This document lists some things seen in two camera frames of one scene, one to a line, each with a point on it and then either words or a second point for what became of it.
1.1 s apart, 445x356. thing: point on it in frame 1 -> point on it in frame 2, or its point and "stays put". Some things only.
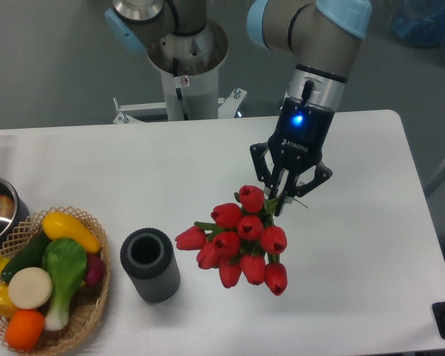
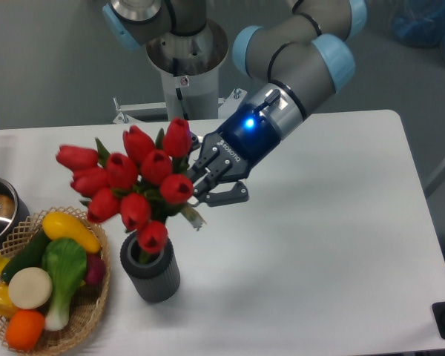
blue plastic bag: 429,24 stays put
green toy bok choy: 64,262 stays put
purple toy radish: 96,269 stays put
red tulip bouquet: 240,240 -> 138,185
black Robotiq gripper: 301,130 -> 245,139
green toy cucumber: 30,256 stays put
